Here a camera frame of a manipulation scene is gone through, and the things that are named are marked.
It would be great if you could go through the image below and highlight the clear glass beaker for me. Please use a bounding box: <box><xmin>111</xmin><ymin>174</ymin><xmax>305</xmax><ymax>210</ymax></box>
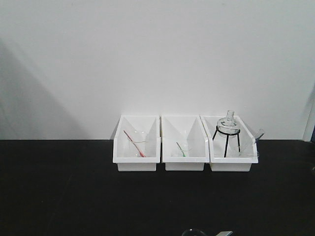
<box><xmin>181</xmin><ymin>229</ymin><xmax>207</xmax><ymax>236</ymax></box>

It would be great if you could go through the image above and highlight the small beaker in left bin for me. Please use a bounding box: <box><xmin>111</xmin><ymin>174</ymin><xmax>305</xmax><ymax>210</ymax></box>
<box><xmin>128</xmin><ymin>130</ymin><xmax>147</xmax><ymax>144</ymax></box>

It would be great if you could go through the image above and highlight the small beaker in bin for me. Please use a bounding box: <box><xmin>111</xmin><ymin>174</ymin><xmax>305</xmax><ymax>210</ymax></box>
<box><xmin>128</xmin><ymin>130</ymin><xmax>147</xmax><ymax>144</ymax></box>
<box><xmin>171</xmin><ymin>145</ymin><xmax>193</xmax><ymax>157</ymax></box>

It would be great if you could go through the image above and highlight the small beaker in middle bin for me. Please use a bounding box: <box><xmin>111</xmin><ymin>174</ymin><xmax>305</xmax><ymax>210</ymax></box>
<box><xmin>171</xmin><ymin>145</ymin><xmax>193</xmax><ymax>157</ymax></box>

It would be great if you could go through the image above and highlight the left white storage bin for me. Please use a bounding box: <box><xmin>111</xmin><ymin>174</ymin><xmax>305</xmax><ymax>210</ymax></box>
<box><xmin>113</xmin><ymin>115</ymin><xmax>161</xmax><ymax>172</ymax></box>

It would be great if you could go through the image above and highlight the white storage bin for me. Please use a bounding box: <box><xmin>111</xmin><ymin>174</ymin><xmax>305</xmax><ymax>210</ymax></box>
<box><xmin>113</xmin><ymin>115</ymin><xmax>161</xmax><ymax>172</ymax></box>
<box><xmin>200</xmin><ymin>115</ymin><xmax>259</xmax><ymax>172</ymax></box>
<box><xmin>161</xmin><ymin>115</ymin><xmax>210</xmax><ymax>171</ymax></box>

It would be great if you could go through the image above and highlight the middle white storage bin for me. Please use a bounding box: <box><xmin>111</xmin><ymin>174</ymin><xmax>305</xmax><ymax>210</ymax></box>
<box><xmin>161</xmin><ymin>115</ymin><xmax>210</xmax><ymax>171</ymax></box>

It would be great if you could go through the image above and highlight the red striped stirring rod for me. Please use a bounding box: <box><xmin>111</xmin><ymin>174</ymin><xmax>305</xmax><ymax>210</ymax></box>
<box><xmin>123</xmin><ymin>130</ymin><xmax>146</xmax><ymax>157</ymax></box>

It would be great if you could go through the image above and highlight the right white storage bin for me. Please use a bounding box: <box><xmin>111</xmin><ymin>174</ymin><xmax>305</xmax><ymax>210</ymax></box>
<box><xmin>200</xmin><ymin>115</ymin><xmax>259</xmax><ymax>172</ymax></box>

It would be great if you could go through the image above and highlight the black wire tripod stand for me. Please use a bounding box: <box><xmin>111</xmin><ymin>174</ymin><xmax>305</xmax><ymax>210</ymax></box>
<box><xmin>212</xmin><ymin>125</ymin><xmax>242</xmax><ymax>157</ymax></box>

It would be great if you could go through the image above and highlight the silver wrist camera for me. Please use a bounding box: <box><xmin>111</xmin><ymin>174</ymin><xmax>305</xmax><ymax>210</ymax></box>
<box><xmin>216</xmin><ymin>231</ymin><xmax>233</xmax><ymax>236</ymax></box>

